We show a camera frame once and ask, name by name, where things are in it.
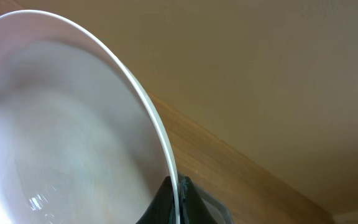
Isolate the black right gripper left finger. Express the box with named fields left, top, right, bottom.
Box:
left=136, top=176, right=175, bottom=224

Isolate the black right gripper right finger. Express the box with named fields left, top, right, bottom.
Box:
left=178, top=174, right=234, bottom=224

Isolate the white plate blue stain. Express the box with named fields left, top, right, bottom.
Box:
left=0, top=10, right=180, bottom=223

